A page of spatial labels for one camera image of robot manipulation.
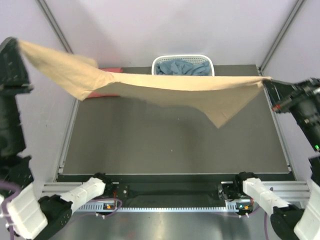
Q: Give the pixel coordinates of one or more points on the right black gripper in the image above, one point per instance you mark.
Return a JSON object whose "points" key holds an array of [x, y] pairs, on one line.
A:
{"points": [[282, 95]]}

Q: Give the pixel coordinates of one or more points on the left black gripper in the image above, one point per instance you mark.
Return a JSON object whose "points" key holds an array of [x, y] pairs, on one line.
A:
{"points": [[13, 71]]}

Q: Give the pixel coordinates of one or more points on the beige t shirt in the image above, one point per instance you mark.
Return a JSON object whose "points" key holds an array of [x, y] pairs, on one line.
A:
{"points": [[218, 97]]}

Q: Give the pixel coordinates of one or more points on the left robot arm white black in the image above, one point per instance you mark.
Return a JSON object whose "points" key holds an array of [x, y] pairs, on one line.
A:
{"points": [[27, 216]]}

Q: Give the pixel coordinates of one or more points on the white perforated plastic basket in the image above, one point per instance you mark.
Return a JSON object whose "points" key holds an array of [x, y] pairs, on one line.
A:
{"points": [[188, 57]]}

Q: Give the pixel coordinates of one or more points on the folded red t shirt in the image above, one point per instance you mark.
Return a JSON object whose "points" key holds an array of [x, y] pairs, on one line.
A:
{"points": [[101, 95]]}

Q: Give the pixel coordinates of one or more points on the crumpled blue t shirt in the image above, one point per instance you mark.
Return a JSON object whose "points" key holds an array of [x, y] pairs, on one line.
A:
{"points": [[180, 67]]}

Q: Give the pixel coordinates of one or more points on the left aluminium corner post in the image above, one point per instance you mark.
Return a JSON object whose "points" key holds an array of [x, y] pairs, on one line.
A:
{"points": [[44, 7]]}

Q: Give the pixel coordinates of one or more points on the aluminium corner post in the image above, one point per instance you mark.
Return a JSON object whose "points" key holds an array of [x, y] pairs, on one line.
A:
{"points": [[44, 7], [293, 13]]}

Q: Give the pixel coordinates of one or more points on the right aluminium corner post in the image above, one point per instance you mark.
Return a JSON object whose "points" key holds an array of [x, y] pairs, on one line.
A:
{"points": [[293, 13]]}

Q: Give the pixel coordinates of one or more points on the aluminium front frame rail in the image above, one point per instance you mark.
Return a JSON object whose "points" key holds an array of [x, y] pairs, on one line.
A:
{"points": [[290, 191]]}

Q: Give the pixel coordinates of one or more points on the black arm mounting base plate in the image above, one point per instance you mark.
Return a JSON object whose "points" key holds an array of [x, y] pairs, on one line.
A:
{"points": [[174, 190]]}

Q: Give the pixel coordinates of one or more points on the white slotted cable duct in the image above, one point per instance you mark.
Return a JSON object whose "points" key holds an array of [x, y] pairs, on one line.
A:
{"points": [[227, 207]]}

